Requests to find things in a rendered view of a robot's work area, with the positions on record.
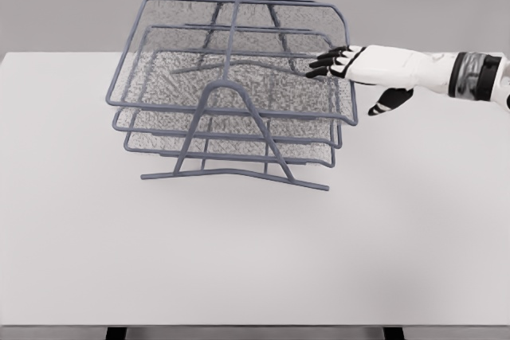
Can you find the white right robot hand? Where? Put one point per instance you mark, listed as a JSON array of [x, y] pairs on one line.
[[378, 67]]

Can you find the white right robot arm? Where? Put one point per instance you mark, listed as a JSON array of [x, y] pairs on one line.
[[458, 73]]

